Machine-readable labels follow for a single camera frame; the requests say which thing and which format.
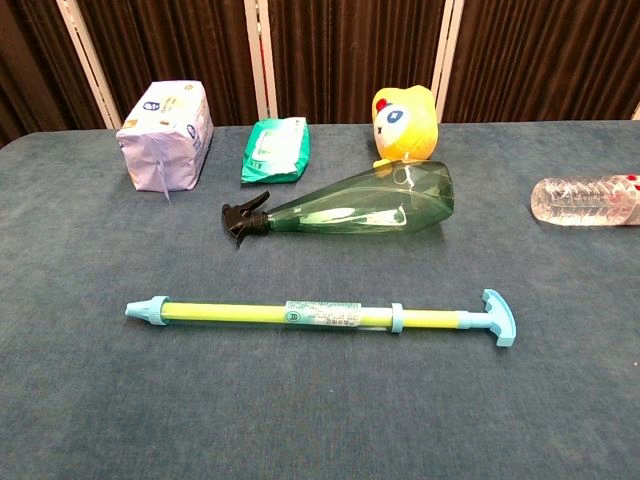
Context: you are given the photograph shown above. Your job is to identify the yellow plastic tube with label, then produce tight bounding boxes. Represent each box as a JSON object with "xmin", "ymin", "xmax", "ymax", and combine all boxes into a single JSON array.
[{"xmin": 123, "ymin": 288, "xmax": 517, "ymax": 350}]

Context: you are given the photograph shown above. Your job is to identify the green spray bottle black trigger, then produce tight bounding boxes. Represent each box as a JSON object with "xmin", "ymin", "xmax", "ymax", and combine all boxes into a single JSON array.
[{"xmin": 221, "ymin": 160, "xmax": 455, "ymax": 249}]

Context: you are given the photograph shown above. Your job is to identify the green wet wipes pack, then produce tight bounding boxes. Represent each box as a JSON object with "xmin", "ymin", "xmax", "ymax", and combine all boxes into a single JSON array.
[{"xmin": 240, "ymin": 116, "xmax": 311, "ymax": 185}]

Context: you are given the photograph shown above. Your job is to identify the yellow plush chick pouch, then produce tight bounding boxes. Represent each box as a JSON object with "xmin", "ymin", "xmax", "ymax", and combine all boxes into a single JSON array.
[{"xmin": 371, "ymin": 84, "xmax": 440, "ymax": 169}]

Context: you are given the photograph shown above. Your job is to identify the white lavender tissue pack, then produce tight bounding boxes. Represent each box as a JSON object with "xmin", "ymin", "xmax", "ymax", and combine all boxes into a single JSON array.
[{"xmin": 115, "ymin": 79, "xmax": 215, "ymax": 204}]

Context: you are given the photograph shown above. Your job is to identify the dark brown curtain panel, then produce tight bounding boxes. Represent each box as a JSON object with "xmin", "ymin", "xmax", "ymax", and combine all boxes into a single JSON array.
[
  {"xmin": 442, "ymin": 0, "xmax": 640, "ymax": 124},
  {"xmin": 267, "ymin": 0, "xmax": 446, "ymax": 125},
  {"xmin": 74, "ymin": 0, "xmax": 262, "ymax": 129},
  {"xmin": 0, "ymin": 0, "xmax": 107, "ymax": 149}
]

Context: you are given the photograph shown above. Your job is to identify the clear plastic water bottle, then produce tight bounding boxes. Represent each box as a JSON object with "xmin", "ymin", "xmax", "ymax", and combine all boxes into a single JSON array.
[{"xmin": 530, "ymin": 172, "xmax": 640, "ymax": 228}]

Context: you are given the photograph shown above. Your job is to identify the blue table cloth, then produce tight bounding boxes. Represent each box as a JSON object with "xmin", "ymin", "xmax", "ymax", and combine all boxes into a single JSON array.
[{"xmin": 0, "ymin": 119, "xmax": 640, "ymax": 480}]

